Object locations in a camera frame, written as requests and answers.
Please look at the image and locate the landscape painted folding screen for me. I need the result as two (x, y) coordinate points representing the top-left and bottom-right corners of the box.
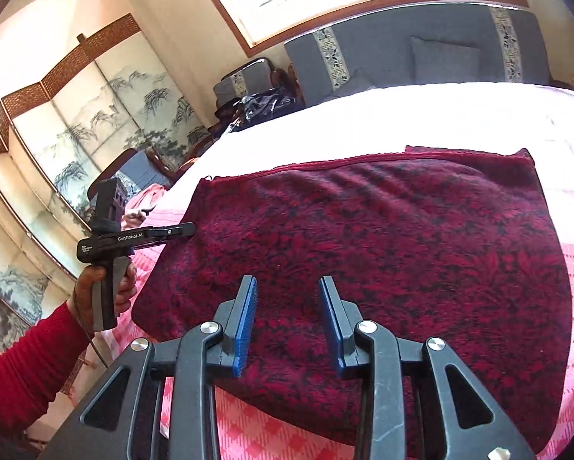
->
(0, 13), (211, 353)

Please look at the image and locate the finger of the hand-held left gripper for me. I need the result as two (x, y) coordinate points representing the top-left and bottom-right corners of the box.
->
(134, 222), (197, 251)

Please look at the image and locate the person's left forearm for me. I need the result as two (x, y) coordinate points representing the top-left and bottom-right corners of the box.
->
(0, 302), (93, 437)

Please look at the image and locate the large grey blue cushion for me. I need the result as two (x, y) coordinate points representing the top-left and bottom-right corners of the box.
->
(409, 36), (482, 86)

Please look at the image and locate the dark red patterned sweater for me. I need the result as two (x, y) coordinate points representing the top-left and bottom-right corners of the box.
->
(131, 146), (572, 456)

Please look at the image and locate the pile of pink clothes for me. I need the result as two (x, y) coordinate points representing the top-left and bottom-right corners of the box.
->
(124, 187), (173, 231)

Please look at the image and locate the person's left hand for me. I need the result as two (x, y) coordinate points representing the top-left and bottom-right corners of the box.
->
(67, 261), (138, 334)

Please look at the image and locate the grey blue sofa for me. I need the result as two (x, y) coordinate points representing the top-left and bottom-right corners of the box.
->
(284, 2), (551, 106)

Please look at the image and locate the black cable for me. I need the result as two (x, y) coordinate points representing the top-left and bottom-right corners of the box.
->
(71, 292), (112, 369)

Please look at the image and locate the dark shiny cloth heap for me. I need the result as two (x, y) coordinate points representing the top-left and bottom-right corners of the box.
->
(225, 85), (300, 132)

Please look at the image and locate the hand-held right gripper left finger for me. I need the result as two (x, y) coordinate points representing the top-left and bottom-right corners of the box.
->
(40, 275), (259, 460)

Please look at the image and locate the grey cushioned wooden armchair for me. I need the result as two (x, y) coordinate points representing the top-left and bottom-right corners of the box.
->
(213, 56), (300, 132)
(87, 148), (173, 202)

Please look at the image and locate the small grey blue cushion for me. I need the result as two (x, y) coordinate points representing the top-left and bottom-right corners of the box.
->
(332, 68), (378, 99)

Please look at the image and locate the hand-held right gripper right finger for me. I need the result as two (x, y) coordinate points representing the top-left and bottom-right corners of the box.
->
(318, 276), (539, 460)

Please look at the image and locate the pink white checked blanket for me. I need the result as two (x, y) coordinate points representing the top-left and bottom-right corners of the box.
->
(95, 81), (574, 460)

